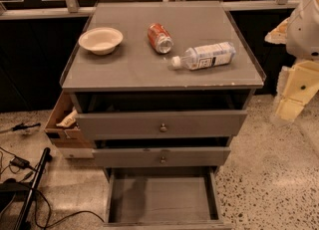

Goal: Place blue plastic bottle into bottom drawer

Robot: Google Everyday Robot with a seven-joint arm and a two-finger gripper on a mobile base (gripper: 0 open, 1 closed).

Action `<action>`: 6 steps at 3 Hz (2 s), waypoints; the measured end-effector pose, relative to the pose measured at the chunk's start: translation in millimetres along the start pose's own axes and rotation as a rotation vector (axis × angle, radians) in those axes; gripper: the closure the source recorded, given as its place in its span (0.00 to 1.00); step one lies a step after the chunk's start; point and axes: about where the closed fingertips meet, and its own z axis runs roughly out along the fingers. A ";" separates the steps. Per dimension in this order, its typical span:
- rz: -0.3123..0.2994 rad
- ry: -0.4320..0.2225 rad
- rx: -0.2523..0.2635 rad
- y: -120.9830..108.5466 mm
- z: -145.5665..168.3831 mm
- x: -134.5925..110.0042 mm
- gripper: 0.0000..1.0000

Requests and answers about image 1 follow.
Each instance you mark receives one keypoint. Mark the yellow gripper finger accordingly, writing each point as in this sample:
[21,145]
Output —
[279,34]
[296,87]

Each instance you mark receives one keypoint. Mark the clear plastic water bottle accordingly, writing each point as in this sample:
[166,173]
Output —
[207,56]

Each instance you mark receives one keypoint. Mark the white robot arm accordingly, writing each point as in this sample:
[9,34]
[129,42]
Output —
[303,33]

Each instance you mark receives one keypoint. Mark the grey middle drawer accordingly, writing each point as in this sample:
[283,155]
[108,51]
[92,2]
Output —
[164,152]

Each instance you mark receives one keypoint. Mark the grey drawer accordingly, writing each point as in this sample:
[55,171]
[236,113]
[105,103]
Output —
[135,125]
[169,198]
[164,152]

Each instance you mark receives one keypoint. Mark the grey drawer cabinet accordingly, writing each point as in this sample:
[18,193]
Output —
[134,78]

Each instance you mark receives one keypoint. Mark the grey top drawer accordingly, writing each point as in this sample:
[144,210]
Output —
[135,125]

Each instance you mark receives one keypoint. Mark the grey bottom drawer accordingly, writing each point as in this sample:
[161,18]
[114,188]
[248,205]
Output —
[169,198]

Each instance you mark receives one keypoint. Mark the red soda can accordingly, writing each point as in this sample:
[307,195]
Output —
[160,38]

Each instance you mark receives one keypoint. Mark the white paper bowl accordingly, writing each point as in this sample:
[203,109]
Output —
[101,41]

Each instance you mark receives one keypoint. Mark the brown cardboard box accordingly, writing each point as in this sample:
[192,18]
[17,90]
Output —
[63,131]

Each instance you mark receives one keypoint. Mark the black pole stand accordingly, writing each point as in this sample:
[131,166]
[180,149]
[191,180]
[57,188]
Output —
[32,188]

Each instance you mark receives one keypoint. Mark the black tool on floor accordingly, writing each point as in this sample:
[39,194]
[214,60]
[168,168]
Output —
[20,126]

